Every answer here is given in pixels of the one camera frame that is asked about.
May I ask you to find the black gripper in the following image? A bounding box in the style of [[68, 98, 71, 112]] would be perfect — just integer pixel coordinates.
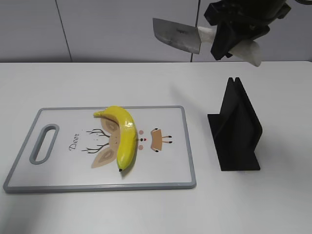
[[204, 0, 291, 60]]

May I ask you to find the white grey-rimmed cutting board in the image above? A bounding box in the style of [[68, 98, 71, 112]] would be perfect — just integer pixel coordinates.
[[3, 106, 196, 194]]

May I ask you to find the yellow plastic banana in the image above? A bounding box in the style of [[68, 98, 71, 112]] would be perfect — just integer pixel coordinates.
[[93, 106, 137, 172]]

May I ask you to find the black knife stand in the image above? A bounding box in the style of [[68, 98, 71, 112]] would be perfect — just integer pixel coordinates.
[[207, 77, 262, 171]]

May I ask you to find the knife with white handle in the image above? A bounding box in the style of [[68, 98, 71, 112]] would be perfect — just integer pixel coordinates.
[[153, 18, 261, 67]]

